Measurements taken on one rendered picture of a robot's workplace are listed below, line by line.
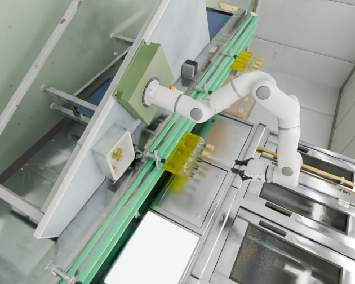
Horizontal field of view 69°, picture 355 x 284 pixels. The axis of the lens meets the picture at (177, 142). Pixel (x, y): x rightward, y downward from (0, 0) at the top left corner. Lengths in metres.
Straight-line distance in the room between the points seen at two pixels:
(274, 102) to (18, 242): 1.43
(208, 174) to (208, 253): 0.46
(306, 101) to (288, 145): 6.11
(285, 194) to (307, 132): 4.80
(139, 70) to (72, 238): 0.81
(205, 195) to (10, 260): 1.07
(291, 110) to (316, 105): 6.18
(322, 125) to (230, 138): 5.05
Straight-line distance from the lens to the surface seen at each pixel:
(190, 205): 1.50
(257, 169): 1.26
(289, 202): 1.70
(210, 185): 1.57
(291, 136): 1.13
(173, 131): 1.46
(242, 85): 1.09
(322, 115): 7.00
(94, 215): 1.34
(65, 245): 1.33
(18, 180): 1.88
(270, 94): 1.01
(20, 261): 1.63
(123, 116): 1.32
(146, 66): 1.18
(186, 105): 1.16
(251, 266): 1.49
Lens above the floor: 1.41
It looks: 17 degrees down
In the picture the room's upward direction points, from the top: 113 degrees clockwise
